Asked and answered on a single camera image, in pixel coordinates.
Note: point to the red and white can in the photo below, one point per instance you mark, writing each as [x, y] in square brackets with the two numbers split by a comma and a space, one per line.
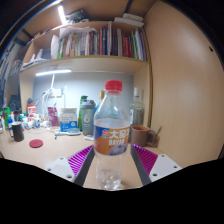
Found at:
[31, 110]

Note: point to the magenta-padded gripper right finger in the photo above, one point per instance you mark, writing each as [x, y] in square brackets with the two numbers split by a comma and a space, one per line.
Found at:
[146, 159]

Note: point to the flat round red coaster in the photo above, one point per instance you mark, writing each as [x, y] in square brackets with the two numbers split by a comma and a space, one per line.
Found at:
[36, 143]

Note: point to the white desk lamp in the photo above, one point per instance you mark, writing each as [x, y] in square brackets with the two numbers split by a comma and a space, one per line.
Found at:
[53, 72]

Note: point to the magenta pouch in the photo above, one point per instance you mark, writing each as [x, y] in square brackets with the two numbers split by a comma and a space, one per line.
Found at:
[53, 116]

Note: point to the light blue hairbrush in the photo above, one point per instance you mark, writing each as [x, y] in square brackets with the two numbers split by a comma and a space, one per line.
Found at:
[68, 132]

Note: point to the ceiling tube light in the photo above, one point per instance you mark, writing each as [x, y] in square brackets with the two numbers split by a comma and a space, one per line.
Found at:
[62, 14]

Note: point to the tall green bottle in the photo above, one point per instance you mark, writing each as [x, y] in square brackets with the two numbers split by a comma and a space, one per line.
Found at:
[81, 106]

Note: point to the green plastic container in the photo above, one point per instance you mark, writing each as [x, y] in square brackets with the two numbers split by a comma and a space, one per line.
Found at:
[6, 116]

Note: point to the black mug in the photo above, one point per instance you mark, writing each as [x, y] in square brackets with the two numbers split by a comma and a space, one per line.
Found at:
[17, 131]

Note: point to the wooden shelf unit with books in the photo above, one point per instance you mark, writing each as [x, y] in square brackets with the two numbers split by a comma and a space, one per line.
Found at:
[106, 43]

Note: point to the clear red-capped drink bottle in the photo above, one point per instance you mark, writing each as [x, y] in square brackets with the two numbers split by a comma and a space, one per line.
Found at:
[111, 140]

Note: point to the white and blue carton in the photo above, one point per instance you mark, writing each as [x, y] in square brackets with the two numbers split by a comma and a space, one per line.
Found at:
[68, 120]

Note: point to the brown mug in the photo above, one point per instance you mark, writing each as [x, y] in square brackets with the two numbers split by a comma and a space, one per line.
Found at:
[139, 136]

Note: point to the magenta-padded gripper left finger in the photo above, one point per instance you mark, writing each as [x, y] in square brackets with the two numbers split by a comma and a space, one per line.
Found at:
[79, 160]

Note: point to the clear glass bottle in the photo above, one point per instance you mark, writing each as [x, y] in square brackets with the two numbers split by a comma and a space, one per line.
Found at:
[137, 111]

